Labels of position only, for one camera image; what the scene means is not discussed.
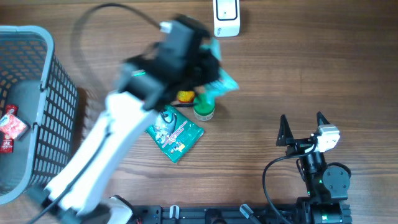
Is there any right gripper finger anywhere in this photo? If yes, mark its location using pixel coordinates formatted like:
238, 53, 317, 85
317, 111, 330, 126
275, 114, 294, 146

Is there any teal snack packet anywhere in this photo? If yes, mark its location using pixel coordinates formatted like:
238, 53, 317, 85
201, 38, 239, 104

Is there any yellow red sauce bottle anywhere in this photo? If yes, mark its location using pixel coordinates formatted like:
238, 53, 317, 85
177, 91, 196, 104

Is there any green lid jar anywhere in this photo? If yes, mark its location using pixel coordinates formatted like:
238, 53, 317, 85
193, 93, 215, 121

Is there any green 3M gloves packet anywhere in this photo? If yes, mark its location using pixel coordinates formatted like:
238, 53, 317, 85
146, 105, 204, 163

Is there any red white small packet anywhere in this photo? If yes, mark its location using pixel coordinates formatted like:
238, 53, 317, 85
1, 113, 29, 140

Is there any red stick sachet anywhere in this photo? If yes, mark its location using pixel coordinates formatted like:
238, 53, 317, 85
1, 105, 18, 154

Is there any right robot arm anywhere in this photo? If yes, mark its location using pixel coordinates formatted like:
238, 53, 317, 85
276, 112, 353, 224

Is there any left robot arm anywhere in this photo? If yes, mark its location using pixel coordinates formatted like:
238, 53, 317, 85
28, 15, 220, 223

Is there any white barcode scanner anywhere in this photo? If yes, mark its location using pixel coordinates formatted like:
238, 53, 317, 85
213, 0, 241, 37

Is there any grey plastic mesh basket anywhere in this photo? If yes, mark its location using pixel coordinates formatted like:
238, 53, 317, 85
1, 26, 79, 205

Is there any black right camera cable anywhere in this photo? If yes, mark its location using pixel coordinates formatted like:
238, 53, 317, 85
262, 142, 318, 224

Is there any black camera cable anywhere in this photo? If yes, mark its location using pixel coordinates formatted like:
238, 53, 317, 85
70, 2, 162, 82
262, 142, 318, 224

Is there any black left camera cable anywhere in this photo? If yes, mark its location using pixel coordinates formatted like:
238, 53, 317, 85
70, 2, 162, 82

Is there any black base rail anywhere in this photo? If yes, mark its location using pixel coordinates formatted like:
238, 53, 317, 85
124, 203, 353, 224

